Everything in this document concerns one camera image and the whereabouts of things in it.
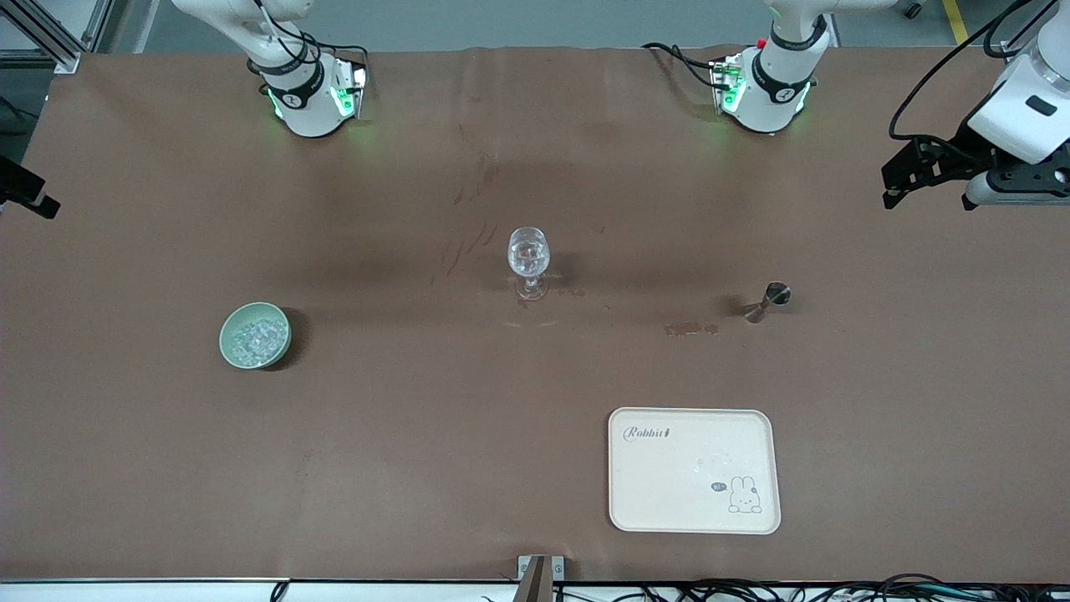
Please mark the steel double jigger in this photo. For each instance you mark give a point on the steel double jigger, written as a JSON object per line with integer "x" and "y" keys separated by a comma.
{"x": 777, "y": 293}

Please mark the clear ice cubes pile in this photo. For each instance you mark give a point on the clear ice cubes pile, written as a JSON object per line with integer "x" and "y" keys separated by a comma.
{"x": 257, "y": 339}

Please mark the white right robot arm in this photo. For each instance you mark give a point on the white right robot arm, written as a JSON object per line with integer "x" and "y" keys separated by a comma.
{"x": 309, "y": 109}

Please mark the cream rabbit print tray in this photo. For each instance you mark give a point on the cream rabbit print tray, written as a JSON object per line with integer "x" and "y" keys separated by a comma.
{"x": 669, "y": 485}

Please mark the aluminium profile frame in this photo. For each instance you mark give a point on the aluminium profile frame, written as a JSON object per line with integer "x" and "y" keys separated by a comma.
{"x": 63, "y": 54}

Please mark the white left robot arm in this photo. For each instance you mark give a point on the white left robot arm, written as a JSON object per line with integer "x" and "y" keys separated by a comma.
{"x": 773, "y": 92}

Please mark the black caster wheel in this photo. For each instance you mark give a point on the black caster wheel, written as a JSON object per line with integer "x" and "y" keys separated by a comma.
{"x": 913, "y": 8}

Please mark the grey metal bracket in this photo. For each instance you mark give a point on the grey metal bracket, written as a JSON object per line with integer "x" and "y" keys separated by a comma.
{"x": 556, "y": 568}

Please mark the clear stemmed wine glass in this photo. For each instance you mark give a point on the clear stemmed wine glass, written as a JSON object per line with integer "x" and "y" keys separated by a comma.
{"x": 529, "y": 251}

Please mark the pale green ceramic bowl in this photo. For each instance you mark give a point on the pale green ceramic bowl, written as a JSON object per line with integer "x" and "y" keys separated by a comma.
{"x": 228, "y": 355}

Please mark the brown paper table cover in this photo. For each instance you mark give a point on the brown paper table cover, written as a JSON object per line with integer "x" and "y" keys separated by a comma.
{"x": 418, "y": 460}

